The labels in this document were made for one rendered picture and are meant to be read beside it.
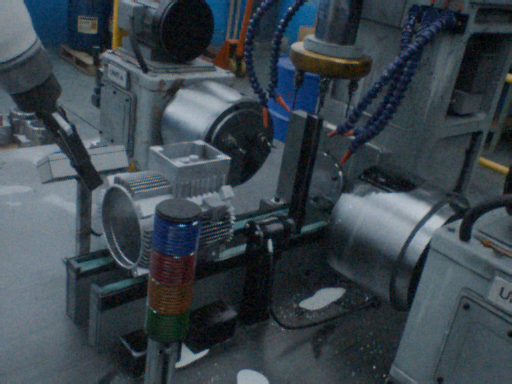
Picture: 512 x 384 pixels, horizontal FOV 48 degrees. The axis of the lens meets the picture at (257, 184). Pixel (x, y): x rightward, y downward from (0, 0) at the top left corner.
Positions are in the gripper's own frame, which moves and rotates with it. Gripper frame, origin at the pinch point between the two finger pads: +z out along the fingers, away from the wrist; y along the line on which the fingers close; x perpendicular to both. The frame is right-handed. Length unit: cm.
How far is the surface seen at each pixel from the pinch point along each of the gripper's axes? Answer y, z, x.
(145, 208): -12.8, 4.2, -2.9
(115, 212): 1.3, 12.3, -0.7
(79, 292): -3.0, 19.2, 13.7
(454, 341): -59, 26, -24
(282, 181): 7, 43, -43
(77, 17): 476, 164, -156
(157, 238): -36.2, -10.6, 3.2
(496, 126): 136, 308, -359
